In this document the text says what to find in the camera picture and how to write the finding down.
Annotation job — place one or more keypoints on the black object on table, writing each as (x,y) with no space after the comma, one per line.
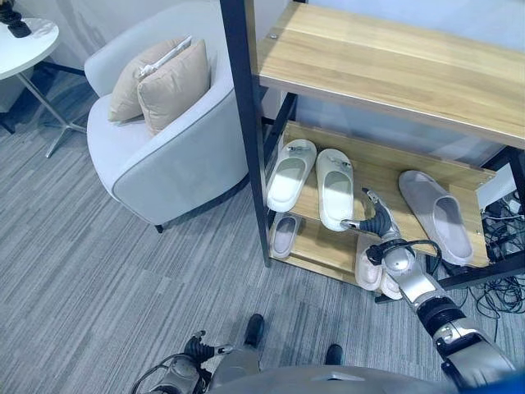
(13,20)

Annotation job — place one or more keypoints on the dark right robot foot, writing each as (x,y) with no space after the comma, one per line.
(334,354)

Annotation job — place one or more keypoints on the silver robot body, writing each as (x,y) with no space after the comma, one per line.
(287,375)

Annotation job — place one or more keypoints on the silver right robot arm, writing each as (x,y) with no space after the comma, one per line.
(435,312)

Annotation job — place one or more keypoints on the grey closed-toe slipper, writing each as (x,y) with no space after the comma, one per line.
(439,213)

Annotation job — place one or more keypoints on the light grey armchair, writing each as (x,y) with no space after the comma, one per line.
(160,135)

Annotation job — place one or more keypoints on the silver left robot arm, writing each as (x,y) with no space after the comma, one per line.
(176,373)

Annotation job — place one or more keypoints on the dark left robot foot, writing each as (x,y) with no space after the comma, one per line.
(254,331)

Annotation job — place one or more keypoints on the small grey slipper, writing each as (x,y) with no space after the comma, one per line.
(284,235)

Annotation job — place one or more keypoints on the wooden black-framed shoe rack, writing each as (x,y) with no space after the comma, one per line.
(393,78)

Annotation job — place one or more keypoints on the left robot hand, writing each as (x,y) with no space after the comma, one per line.
(202,350)

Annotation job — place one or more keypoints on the dark robot foot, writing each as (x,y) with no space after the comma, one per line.
(254,331)
(334,354)

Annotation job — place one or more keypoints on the beige cushion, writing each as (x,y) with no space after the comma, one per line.
(176,88)
(135,80)

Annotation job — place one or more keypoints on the round white side table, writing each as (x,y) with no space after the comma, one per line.
(24,53)

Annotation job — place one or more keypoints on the white slide slipper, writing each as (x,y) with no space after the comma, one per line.
(290,174)
(335,189)

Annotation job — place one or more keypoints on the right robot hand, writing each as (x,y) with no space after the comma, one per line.
(379,223)

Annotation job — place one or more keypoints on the beige plush slipper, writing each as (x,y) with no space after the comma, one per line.
(368,264)
(391,287)

